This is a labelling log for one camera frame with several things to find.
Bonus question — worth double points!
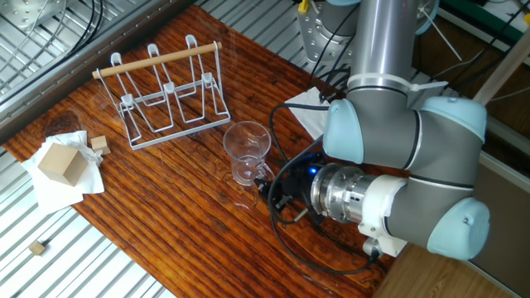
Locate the large wooden block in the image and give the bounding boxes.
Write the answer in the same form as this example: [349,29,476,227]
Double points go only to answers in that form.
[37,142,89,186]

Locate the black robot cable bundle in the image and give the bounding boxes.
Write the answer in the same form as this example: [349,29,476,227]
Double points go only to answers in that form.
[267,66,383,274]

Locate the white wire cup rack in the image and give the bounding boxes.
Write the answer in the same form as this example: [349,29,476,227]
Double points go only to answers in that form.
[93,35,234,151]

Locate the clear glass cup with handle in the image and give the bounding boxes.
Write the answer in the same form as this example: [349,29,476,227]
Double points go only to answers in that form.
[223,122,274,188]

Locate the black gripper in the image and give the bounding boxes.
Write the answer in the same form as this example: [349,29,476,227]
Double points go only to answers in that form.
[255,159,322,223]

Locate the crumpled white paper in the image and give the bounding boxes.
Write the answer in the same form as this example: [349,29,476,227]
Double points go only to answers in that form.
[21,130,107,208]

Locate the flat white paper sheet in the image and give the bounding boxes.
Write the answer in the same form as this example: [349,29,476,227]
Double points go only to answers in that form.
[285,86,334,142]

